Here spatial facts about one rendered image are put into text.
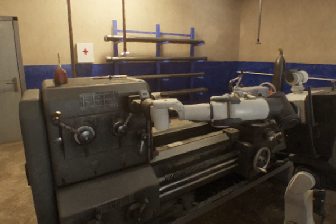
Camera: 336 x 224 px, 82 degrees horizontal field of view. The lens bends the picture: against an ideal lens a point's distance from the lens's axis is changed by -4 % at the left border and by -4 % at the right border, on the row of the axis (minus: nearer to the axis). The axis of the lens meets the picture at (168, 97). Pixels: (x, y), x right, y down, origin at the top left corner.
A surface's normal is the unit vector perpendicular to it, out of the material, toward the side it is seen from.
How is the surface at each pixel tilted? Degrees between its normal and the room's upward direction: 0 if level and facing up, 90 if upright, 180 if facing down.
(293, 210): 90
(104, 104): 90
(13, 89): 90
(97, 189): 32
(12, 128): 90
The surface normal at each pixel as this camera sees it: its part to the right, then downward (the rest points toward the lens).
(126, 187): 0.28, -0.74
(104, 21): 0.53, 0.17
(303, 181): -0.77, 0.13
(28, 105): 0.38, -0.55
